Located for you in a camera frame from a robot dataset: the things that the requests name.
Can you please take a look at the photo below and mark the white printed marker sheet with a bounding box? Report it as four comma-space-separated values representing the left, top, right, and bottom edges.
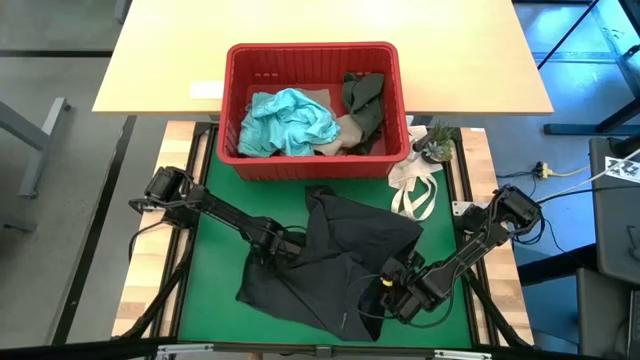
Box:
603, 155, 640, 182

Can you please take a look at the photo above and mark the small potted succulent plant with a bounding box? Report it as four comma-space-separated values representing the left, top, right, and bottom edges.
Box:
420, 121, 457, 165

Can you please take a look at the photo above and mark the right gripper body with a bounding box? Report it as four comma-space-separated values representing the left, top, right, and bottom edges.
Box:
379, 251, 447, 324

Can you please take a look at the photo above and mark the white floor cable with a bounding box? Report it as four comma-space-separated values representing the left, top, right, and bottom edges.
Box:
534, 149, 640, 204

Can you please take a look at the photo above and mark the white paper label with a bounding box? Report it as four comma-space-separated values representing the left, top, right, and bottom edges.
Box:
189, 80, 225, 100

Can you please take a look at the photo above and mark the yellow power plug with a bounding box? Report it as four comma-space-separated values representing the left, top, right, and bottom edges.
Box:
533, 160, 591, 180

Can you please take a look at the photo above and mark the red plastic laundry bin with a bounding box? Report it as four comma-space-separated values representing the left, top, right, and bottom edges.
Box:
216, 41, 412, 182

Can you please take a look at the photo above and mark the beige garment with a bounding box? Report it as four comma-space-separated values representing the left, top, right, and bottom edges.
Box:
294, 87, 366, 157

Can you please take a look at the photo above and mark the black metal table frame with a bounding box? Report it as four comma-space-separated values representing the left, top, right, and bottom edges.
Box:
112, 120, 534, 360

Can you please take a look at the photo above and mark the light wooden desk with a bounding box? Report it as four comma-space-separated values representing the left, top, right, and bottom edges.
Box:
92, 0, 555, 117

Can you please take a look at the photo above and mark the grey metal desk leg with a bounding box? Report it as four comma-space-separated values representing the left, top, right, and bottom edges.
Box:
0, 97, 72, 199

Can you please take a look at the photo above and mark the dark green garment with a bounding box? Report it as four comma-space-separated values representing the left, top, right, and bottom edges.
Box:
341, 71, 387, 156

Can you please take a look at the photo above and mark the light blue garment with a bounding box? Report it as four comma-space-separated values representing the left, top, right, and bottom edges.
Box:
237, 87, 343, 159

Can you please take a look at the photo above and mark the black garment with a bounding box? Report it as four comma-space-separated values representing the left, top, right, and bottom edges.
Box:
235, 184, 425, 344

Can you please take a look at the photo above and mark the black floor cable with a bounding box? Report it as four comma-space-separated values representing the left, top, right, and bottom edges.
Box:
537, 184, 640, 205

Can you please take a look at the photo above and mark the black metal desk leg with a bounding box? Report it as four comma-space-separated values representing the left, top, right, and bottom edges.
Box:
543, 97, 640, 136

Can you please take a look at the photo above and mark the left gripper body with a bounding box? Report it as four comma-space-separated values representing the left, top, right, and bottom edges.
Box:
247, 217, 307, 267

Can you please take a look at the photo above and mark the black equipment case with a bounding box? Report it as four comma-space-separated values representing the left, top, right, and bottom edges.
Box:
589, 135, 640, 286
575, 267, 640, 359

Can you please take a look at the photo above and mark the white canvas tote bag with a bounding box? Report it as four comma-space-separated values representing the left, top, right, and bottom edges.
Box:
387, 124, 446, 223

